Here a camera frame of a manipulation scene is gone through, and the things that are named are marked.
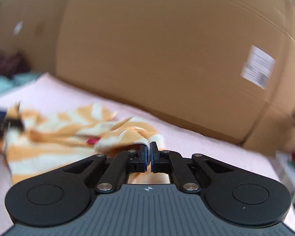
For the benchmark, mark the pink towel mat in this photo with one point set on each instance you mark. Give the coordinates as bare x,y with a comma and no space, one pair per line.
81,172

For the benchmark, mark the right lower cardboard box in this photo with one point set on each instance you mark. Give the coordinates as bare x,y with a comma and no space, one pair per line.
273,132

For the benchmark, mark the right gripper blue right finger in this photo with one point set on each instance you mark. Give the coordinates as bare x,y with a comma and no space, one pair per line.
176,167

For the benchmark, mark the right upper cardboard box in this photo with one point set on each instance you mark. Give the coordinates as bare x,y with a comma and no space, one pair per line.
282,91

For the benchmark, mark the dark brown garment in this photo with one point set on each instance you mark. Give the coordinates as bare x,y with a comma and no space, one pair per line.
14,64

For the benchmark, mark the left cardboard box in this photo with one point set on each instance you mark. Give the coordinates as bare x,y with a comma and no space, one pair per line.
38,38

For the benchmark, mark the orange white striped sweater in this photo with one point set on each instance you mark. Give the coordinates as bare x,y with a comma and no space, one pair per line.
55,140

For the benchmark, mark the large centre cardboard box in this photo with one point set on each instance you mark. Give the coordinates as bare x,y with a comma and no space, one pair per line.
179,59

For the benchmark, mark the small white label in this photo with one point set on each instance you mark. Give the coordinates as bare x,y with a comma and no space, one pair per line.
17,28

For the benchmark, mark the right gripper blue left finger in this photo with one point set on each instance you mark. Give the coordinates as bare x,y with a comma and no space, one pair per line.
117,170

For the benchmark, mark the teal folded cloth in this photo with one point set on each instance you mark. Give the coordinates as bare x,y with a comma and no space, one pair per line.
7,84

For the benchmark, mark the white shipping label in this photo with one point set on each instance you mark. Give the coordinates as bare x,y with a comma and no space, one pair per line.
258,67

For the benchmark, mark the white side table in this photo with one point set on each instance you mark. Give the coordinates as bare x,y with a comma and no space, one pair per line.
286,172

